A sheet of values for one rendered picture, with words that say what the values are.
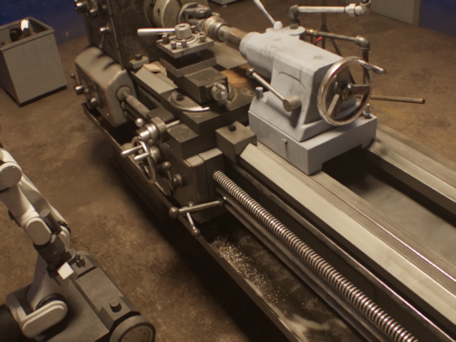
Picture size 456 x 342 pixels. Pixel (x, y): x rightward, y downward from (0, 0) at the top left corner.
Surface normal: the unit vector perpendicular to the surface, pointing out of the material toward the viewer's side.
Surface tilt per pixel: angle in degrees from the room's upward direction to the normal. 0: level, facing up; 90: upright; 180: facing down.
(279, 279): 0
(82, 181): 0
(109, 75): 32
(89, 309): 0
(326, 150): 90
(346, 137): 90
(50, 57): 90
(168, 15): 90
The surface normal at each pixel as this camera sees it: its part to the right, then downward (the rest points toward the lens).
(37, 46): 0.60, 0.41
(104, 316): -0.63, -0.27
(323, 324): -0.11, -0.80
